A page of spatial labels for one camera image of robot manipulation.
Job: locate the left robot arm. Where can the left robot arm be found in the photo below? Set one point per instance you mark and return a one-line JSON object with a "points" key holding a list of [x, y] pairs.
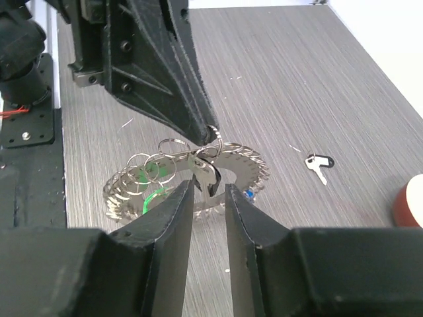
{"points": [[22, 43]]}

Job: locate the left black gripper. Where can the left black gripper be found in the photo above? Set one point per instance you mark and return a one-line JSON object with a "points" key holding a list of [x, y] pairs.
{"points": [[143, 53]]}

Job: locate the blue key tag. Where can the blue key tag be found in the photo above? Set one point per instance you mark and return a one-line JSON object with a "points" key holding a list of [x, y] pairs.
{"points": [[250, 195]]}

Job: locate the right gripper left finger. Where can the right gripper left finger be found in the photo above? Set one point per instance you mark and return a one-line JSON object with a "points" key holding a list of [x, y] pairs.
{"points": [[137, 270]]}

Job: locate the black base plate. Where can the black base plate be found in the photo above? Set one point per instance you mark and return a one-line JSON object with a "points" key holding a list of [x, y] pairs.
{"points": [[32, 169]]}

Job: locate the red white bowl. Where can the red white bowl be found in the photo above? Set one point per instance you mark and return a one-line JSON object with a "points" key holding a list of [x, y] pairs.
{"points": [[407, 207]]}

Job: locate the metal key organizer disc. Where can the metal key organizer disc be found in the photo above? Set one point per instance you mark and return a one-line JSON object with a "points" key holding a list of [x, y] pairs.
{"points": [[235, 163]]}

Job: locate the key with black tag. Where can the key with black tag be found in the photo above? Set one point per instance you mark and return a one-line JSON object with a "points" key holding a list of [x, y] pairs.
{"points": [[204, 172]]}

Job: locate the key with black-white tag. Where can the key with black-white tag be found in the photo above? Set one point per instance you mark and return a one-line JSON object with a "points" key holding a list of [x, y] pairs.
{"points": [[316, 162]]}

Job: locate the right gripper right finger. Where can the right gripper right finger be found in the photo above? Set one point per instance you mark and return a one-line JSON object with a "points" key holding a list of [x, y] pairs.
{"points": [[276, 271]]}

